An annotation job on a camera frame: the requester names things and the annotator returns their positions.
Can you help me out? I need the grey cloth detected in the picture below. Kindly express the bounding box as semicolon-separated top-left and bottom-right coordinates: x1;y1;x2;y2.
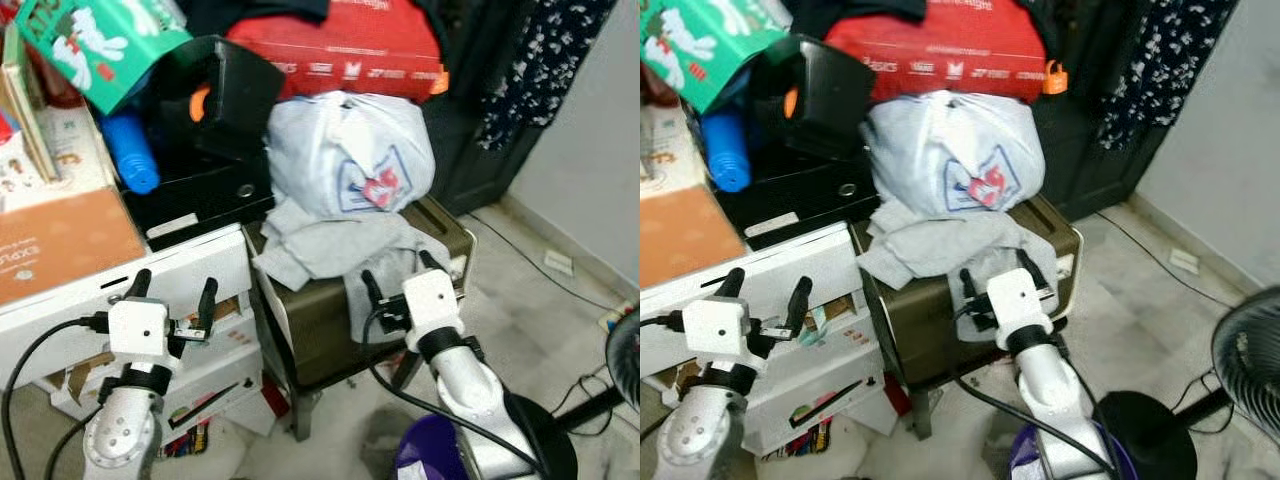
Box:
250;195;451;346
855;195;1061;321

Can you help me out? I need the olive brown cabinet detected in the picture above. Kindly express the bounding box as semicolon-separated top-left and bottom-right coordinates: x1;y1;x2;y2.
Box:
850;195;1086;391
245;195;478;391

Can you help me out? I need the orange brown cardboard box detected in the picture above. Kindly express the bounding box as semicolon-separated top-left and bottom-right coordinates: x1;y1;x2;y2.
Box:
640;180;746;291
0;185;148;306

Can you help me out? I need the black flat box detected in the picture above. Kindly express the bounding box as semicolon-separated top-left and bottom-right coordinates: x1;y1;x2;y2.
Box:
115;150;276;251
715;150;876;251

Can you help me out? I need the black wardrobe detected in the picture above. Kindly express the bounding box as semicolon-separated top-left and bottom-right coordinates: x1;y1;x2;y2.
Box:
1030;0;1181;221
420;0;561;216

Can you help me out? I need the blue plastic bottle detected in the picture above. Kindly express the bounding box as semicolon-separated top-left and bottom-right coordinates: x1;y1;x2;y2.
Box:
700;108;753;193
100;108;161;196

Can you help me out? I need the white plastic bag with logo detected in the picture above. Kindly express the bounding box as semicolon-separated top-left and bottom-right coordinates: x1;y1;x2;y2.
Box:
860;90;1046;216
265;90;436;221

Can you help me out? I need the purple bucket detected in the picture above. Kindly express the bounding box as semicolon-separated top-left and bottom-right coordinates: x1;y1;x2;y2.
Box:
393;415;471;480
1008;425;1136;480

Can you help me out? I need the white illustrated box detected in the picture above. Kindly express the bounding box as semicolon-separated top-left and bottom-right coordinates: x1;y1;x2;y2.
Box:
640;105;716;196
0;105;116;213

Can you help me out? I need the beige standing book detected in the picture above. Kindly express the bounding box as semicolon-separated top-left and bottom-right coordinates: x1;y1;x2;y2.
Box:
0;25;58;186

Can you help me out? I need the red cardboard box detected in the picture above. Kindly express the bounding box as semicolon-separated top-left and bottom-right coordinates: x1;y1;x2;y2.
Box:
225;0;446;101
825;0;1051;101

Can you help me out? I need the dark floral garment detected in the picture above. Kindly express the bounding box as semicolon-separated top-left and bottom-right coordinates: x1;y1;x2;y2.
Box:
1095;0;1241;151
475;0;616;151

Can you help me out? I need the green printed pack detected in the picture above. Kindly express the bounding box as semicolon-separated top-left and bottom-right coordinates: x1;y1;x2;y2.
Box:
15;0;193;116
640;0;791;113

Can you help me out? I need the black cloth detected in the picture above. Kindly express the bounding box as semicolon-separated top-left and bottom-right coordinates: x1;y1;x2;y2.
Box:
790;0;926;23

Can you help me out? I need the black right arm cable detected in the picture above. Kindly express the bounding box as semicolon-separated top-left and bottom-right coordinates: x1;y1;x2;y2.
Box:
947;308;1116;478
361;310;548;478

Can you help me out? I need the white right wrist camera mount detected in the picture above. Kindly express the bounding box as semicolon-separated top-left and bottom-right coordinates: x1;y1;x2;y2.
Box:
402;268;466;346
987;267;1054;351

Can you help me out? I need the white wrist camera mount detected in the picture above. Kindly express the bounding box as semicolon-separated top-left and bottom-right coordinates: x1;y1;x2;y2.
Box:
107;297;169;373
402;268;466;346
683;297;753;373
987;267;1054;351

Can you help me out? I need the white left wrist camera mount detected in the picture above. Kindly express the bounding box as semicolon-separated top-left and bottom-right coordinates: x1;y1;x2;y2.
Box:
683;297;753;373
107;297;169;373

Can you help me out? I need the black pedestal fan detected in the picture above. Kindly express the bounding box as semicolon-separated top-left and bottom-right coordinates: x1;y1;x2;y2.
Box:
1095;290;1280;480
500;305;641;480

